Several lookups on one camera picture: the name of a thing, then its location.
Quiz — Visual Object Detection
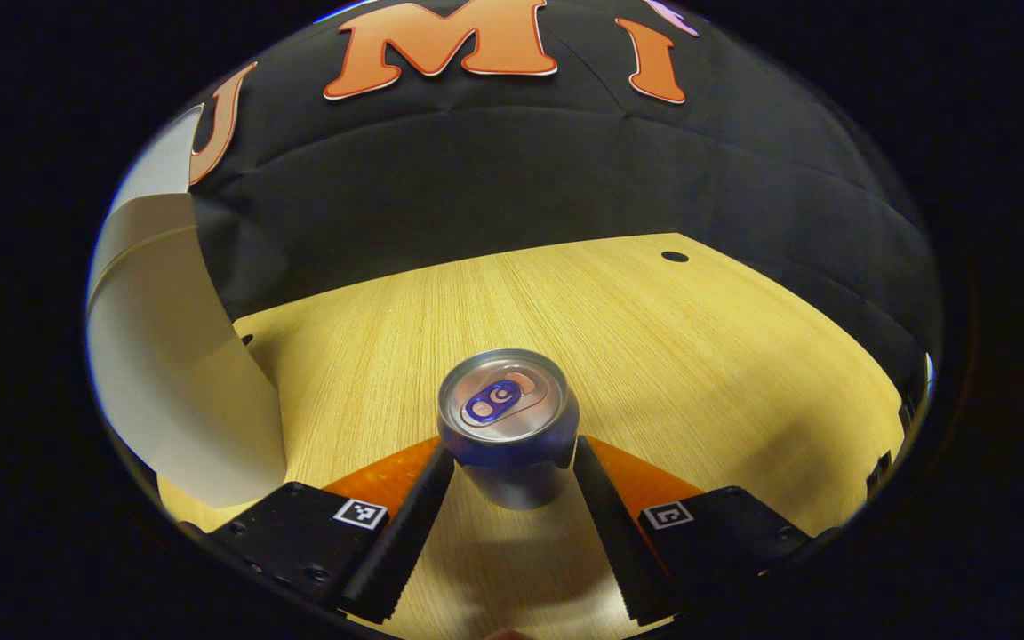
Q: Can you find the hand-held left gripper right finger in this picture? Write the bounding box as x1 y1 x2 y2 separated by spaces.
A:
571 434 833 628

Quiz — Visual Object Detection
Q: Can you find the blue pop can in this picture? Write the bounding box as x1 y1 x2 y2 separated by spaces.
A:
436 348 581 510

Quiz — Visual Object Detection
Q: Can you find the white desktop garbage bin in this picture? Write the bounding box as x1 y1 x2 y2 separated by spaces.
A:
85 105 289 509

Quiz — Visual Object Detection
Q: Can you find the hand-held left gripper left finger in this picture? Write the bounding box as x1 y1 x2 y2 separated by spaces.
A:
208 436 459 625

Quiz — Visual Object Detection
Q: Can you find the black backdrop cloth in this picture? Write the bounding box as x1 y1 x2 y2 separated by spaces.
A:
116 0 944 392

